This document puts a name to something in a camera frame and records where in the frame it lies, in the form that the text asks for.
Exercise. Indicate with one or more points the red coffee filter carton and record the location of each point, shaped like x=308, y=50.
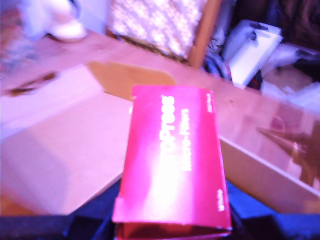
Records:
x=172, y=162

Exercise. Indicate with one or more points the open cardboard box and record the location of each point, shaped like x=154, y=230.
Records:
x=62, y=140

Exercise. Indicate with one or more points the white box with black clips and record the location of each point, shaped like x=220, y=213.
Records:
x=252, y=50

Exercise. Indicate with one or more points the striped coloured fabric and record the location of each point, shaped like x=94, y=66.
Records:
x=218, y=66

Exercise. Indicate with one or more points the wooden chair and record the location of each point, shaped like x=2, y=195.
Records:
x=203, y=32

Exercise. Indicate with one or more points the small white round camera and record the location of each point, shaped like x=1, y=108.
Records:
x=65, y=22

